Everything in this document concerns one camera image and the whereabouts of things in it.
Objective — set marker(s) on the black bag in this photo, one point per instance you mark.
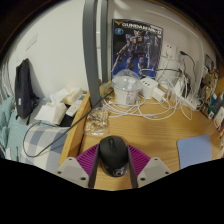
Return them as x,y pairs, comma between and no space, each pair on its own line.
24,90

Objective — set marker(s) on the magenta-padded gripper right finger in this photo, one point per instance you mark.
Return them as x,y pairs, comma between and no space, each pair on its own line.
155,170

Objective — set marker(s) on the white wall socket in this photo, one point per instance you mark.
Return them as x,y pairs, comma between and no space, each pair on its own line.
170,50

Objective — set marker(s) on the dark blue model kit box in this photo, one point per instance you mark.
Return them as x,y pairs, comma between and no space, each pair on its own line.
136,46

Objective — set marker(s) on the white power strip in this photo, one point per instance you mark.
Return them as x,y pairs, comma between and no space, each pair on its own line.
186,101

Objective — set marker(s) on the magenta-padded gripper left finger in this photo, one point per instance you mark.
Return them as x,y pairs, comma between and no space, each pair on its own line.
70,170

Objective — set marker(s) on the black computer mouse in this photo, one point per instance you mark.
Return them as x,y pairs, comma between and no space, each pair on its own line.
113,153

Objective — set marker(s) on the clear snack bag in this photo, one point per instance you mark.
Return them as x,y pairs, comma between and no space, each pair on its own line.
96,121

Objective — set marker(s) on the white tissue pack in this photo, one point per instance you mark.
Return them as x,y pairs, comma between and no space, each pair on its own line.
51,111

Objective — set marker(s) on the plaid bedding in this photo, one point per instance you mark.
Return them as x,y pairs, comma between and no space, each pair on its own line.
43,140

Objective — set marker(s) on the light blue mouse pad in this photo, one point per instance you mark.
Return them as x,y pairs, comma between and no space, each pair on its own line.
195,151

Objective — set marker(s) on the clear dome container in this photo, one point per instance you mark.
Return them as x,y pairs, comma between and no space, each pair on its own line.
126,86

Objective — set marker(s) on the white charger block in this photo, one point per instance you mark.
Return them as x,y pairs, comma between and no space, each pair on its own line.
149,87

